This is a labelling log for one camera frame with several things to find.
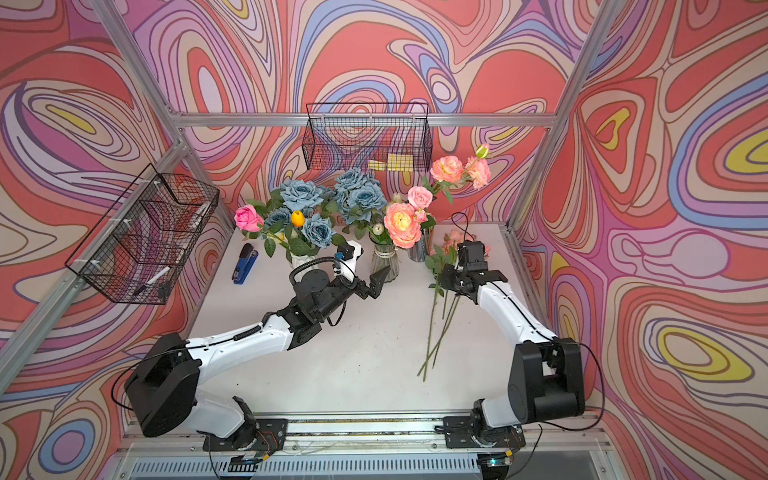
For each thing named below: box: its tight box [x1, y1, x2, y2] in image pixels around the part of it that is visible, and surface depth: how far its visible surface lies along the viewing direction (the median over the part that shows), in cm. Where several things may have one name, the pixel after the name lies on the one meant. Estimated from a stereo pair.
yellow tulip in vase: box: [291, 210, 305, 228], surface depth 69 cm
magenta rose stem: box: [234, 204, 265, 241], surface depth 60 cm
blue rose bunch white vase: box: [247, 179, 346, 267], surface depth 71 cm
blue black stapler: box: [231, 242, 259, 285], surface depth 107 cm
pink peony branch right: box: [430, 143, 491, 204], surface depth 67 cm
